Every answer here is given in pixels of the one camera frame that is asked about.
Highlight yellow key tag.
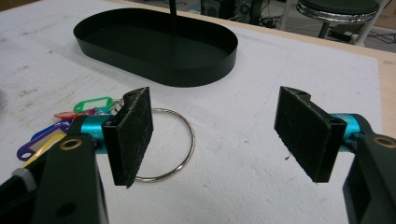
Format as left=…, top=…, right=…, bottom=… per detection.
left=21, top=133, right=67, bottom=169

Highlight large silver key ring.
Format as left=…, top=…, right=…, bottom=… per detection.
left=134, top=107, right=196, bottom=183

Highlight black upright pole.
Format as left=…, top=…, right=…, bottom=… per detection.
left=168, top=0, right=178, bottom=29

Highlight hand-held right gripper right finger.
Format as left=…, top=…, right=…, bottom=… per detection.
left=274, top=86, right=368, bottom=184

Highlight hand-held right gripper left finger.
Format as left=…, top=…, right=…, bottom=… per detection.
left=70, top=86, right=154, bottom=189

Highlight green key tag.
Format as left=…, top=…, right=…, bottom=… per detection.
left=73, top=96, right=115, bottom=114

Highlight white foam mat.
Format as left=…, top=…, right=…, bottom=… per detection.
left=0, top=0, right=384, bottom=224

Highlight round chrome stool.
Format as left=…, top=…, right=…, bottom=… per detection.
left=295, top=0, right=381, bottom=40

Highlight red key tag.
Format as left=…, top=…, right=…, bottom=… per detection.
left=53, top=108, right=96, bottom=121

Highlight black oval metal tray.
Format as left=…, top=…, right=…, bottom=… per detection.
left=73, top=7, right=239, bottom=88

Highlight blue key tag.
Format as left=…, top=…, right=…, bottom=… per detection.
left=16, top=120, right=72, bottom=162

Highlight black cables on floor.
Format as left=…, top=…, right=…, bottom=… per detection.
left=326, top=24, right=396, bottom=45

